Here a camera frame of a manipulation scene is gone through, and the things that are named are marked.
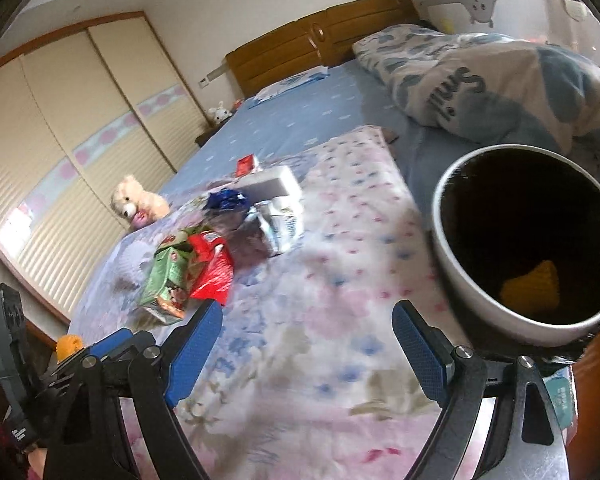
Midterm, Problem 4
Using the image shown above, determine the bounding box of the blue plastic packet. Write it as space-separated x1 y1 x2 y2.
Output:
204 189 253 233

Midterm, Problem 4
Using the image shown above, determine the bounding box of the blue white printed quilt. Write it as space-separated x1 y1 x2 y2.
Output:
352 25 600 156

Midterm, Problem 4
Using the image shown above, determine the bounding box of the teal printed box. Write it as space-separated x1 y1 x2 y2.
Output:
545 367 577 428

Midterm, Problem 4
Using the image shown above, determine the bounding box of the white blue pillow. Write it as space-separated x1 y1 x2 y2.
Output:
245 66 331 110

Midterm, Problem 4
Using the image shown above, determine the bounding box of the white box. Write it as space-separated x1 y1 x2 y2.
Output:
237 165 303 206

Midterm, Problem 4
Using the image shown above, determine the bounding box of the pink floral blanket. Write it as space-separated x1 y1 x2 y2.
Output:
70 125 481 480

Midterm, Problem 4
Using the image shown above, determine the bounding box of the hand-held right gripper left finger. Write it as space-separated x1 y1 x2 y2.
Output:
45 300 224 480

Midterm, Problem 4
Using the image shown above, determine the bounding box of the white bed guard rail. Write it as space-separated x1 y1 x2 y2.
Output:
425 0 596 28

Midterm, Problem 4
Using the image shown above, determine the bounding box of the silver white packet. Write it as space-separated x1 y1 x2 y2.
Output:
245 197 306 256

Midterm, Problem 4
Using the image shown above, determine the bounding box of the orange round object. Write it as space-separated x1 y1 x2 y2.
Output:
55 335 86 361

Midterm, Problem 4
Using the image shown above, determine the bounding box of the cream teddy bear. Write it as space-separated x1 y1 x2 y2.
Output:
111 174 172 231

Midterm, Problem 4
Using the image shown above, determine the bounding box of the yellow wrapper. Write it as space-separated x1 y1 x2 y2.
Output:
499 260 561 311

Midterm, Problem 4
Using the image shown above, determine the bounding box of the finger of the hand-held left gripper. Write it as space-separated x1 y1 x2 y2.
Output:
45 328 135 396

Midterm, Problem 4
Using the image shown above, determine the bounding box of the red wrapper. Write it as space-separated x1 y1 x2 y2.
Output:
187 234 236 307

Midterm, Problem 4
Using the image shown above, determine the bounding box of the bed with blue sheet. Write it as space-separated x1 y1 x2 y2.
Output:
67 57 481 341

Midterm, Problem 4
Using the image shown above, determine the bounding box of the wooden headboard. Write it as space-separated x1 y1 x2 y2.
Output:
224 0 421 101

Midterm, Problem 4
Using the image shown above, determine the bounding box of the person's left forearm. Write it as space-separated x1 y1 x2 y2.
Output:
0 410 48 480

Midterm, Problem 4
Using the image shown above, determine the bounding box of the white bunny plush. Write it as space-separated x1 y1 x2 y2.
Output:
207 101 233 126

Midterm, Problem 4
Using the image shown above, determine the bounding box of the white trash bin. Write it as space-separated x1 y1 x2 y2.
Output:
430 144 600 348

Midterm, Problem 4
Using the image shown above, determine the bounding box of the cream sliding-door wardrobe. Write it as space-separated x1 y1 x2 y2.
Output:
0 10 208 326

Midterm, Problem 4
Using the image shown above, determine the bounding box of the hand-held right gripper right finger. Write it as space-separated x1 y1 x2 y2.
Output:
391 300 568 480

